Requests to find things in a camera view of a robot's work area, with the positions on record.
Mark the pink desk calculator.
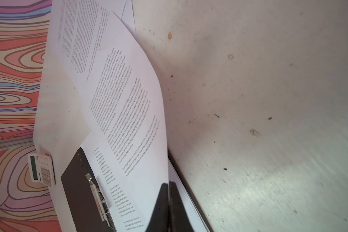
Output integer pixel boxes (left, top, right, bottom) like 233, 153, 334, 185
28, 153, 56, 188

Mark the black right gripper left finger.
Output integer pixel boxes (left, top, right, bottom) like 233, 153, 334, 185
146, 183, 169, 232

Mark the metal folder clip mechanism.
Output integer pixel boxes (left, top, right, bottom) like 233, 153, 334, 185
86, 173, 117, 232

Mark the red folder black inside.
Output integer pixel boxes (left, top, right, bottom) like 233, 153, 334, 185
60, 147, 214, 232

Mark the printed paper sheet stack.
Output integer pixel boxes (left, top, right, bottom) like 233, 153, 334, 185
48, 1, 168, 220

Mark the aluminium frame post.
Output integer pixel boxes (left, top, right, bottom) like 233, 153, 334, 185
0, 136, 33, 151

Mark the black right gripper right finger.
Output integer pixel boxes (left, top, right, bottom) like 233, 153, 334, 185
169, 181, 194, 232

